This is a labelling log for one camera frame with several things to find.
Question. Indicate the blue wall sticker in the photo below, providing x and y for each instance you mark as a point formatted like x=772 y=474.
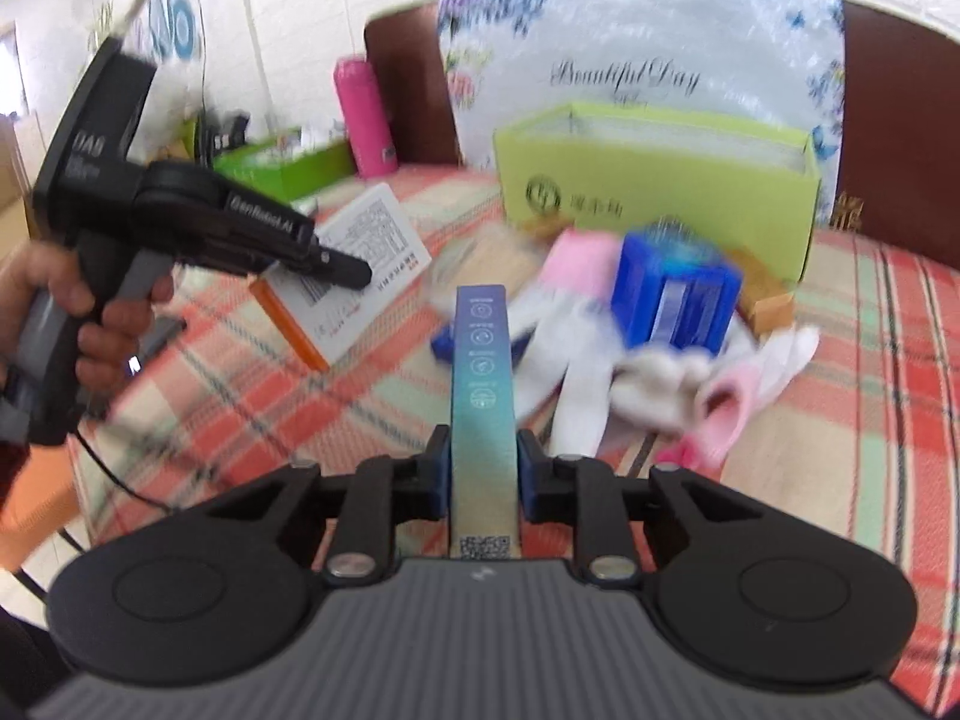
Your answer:
x=174 y=22

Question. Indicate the person's left hand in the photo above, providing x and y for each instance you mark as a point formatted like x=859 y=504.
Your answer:
x=112 y=330

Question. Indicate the pink bottle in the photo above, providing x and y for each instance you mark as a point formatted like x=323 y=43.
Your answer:
x=366 y=120

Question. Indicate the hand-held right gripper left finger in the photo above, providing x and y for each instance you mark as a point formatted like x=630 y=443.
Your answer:
x=439 y=474

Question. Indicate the black charger device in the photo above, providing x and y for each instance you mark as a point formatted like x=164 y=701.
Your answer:
x=225 y=135

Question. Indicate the teal gradient toothpaste box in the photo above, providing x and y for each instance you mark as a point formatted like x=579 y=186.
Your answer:
x=484 y=390

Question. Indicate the brown board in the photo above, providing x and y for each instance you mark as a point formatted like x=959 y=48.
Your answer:
x=892 y=127

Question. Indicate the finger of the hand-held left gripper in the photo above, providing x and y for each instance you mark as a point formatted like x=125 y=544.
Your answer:
x=341 y=270

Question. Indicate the lime green cardboard box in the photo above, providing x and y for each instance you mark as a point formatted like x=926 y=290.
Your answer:
x=645 y=187

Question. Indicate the floral printed board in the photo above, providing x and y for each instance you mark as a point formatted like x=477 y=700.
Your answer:
x=637 y=45

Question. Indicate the orange packet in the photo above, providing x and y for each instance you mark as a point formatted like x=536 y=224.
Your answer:
x=765 y=292
x=540 y=226

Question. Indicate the white box with orange side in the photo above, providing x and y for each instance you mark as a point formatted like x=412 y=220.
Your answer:
x=375 y=232

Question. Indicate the plaid tablecloth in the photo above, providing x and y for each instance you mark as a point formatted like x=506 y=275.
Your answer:
x=862 y=420

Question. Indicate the small green box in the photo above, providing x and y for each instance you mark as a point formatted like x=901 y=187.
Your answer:
x=300 y=169

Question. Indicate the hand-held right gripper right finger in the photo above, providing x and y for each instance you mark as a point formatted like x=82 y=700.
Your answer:
x=528 y=478

